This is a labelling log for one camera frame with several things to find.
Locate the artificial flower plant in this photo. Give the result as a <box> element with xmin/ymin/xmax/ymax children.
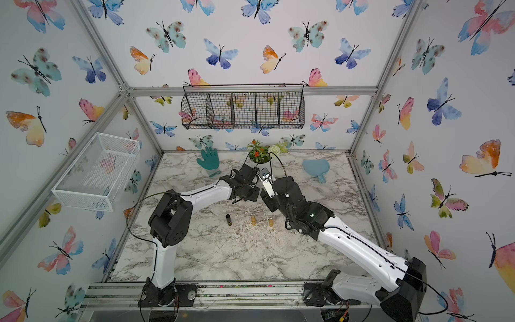
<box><xmin>247</xmin><ymin>140</ymin><xmax>288</xmax><ymax>164</ymax></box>

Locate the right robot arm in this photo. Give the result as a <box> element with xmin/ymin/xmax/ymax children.
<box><xmin>258</xmin><ymin>172</ymin><xmax>427</xmax><ymax>321</ymax></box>

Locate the light blue handled dish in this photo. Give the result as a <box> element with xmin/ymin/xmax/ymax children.
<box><xmin>303</xmin><ymin>159</ymin><xmax>330</xmax><ymax>184</ymax></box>

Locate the white mesh wall basket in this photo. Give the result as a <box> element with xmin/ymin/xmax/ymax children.
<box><xmin>52</xmin><ymin>132</ymin><xmax>140</xmax><ymax>212</ymax></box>

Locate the black wire wall basket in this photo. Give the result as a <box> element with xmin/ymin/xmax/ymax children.
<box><xmin>180</xmin><ymin>83</ymin><xmax>305</xmax><ymax>130</ymax></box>

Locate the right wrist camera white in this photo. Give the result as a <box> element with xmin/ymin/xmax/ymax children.
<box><xmin>257</xmin><ymin>167</ymin><xmax>276</xmax><ymax>199</ymax></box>

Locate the black lipstick tube lessxcoco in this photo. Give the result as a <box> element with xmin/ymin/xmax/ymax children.
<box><xmin>225</xmin><ymin>214</ymin><xmax>232</xmax><ymax>226</ymax></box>

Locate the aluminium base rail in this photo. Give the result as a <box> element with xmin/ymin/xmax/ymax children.
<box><xmin>80</xmin><ymin>280</ymin><xmax>387</xmax><ymax>311</ymax></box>

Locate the teal hand-shaped silicone mat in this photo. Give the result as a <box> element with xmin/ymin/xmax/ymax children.
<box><xmin>197</xmin><ymin>147</ymin><xmax>221</xmax><ymax>178</ymax></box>

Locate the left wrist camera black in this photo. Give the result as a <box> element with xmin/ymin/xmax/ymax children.
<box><xmin>233</xmin><ymin>164</ymin><xmax>259</xmax><ymax>186</ymax></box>

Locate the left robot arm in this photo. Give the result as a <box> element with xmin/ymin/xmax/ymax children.
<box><xmin>138</xmin><ymin>181</ymin><xmax>260</xmax><ymax>308</ymax></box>

